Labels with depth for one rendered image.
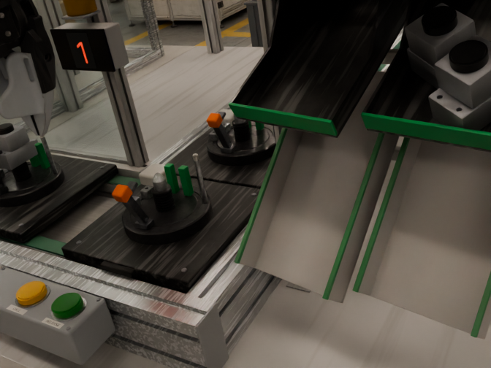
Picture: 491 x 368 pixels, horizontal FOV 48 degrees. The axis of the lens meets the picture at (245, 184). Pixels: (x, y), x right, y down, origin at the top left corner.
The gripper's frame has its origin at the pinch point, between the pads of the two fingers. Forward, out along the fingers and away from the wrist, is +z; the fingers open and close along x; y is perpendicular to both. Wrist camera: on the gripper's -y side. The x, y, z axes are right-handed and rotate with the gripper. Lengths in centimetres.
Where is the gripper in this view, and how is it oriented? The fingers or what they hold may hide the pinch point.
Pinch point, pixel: (42, 120)
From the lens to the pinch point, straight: 61.5
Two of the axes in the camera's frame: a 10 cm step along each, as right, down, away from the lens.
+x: 8.6, 1.4, -4.9
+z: 1.5, 8.6, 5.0
